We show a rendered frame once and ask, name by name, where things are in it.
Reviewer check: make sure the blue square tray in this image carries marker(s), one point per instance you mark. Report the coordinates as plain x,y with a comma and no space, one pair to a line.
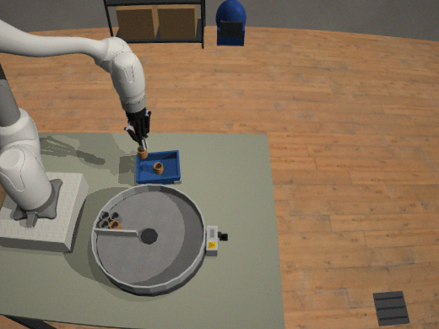
171,174

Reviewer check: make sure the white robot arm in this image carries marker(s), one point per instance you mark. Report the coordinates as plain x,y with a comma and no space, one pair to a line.
21,168

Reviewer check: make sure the grey round turning table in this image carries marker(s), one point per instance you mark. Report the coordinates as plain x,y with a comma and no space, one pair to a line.
162,235

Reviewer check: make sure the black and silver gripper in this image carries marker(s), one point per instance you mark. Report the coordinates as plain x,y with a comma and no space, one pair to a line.
141,133

